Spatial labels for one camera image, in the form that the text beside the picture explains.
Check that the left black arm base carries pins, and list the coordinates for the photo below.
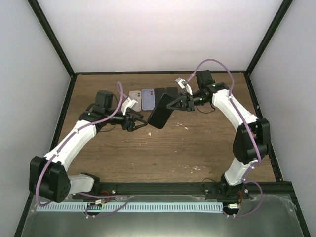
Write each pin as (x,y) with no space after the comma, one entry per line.
(101,189)

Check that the black phone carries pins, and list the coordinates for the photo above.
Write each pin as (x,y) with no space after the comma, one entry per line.
(160,115)
(158,94)

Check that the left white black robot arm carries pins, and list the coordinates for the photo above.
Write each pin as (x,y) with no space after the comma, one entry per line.
(48,174)

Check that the black front frame rail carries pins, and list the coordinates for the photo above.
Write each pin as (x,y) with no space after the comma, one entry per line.
(132,189)

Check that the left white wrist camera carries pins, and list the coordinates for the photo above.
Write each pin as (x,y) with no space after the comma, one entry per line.
(128,104)

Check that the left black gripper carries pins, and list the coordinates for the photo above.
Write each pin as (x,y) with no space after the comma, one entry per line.
(130,127)

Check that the clear plastic sheet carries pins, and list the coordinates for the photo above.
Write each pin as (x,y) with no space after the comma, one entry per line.
(259,216)

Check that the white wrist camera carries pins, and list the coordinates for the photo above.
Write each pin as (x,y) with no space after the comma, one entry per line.
(128,104)
(184,85)

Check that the lilac phone case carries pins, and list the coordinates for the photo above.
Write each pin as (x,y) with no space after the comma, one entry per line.
(148,99)

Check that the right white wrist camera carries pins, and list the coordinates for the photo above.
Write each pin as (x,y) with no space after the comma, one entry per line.
(184,85)

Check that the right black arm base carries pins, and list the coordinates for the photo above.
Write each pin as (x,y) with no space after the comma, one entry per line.
(220,189)

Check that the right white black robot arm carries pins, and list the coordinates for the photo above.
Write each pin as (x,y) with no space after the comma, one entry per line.
(252,139)

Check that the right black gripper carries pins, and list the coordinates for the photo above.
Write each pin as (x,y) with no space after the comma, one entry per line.
(188,103)

